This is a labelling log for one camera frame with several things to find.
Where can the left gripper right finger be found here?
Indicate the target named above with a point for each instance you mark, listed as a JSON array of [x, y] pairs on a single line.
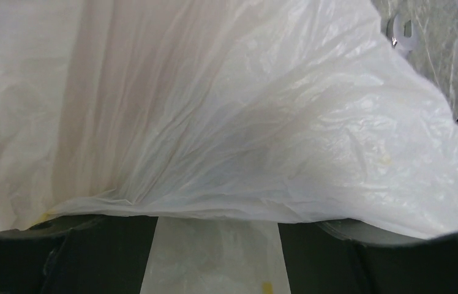
[[349, 256]]

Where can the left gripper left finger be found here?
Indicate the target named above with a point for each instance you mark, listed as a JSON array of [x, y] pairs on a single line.
[[77, 254]]

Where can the white plastic bag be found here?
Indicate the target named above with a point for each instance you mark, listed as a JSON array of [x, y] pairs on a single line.
[[222, 119]]

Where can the silver wrench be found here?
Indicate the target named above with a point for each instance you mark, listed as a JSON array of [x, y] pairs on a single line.
[[402, 34]]

